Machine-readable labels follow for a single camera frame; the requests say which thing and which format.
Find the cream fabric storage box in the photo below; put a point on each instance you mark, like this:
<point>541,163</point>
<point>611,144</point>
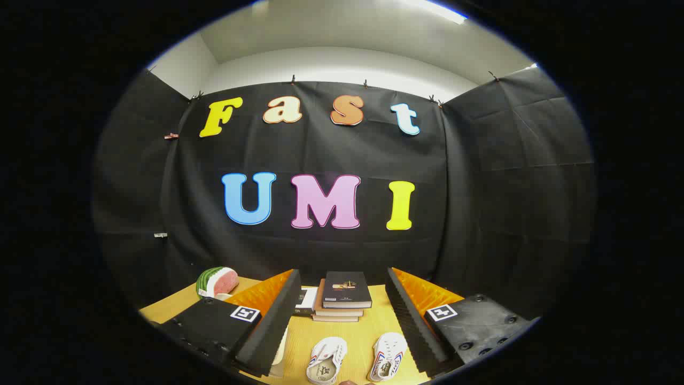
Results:
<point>279,353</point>

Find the watermelon slice plush toy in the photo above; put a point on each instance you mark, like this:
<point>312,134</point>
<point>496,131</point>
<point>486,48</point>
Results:
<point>222,280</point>

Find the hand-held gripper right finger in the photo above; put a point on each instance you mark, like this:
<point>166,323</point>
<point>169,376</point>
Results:
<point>414,326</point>

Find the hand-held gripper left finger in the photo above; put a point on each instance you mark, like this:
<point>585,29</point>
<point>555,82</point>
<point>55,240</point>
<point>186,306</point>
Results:
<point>272,326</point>

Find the white portrait cover book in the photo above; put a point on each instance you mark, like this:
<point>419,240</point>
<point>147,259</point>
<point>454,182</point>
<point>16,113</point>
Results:
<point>306,299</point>

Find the thick brown book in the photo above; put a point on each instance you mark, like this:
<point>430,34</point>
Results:
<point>318,302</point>

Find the white canvas shoe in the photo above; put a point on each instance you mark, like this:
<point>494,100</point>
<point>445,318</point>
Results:
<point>327,359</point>
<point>388,355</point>

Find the thin brown book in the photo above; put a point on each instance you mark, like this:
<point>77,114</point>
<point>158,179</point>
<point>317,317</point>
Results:
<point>334,318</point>

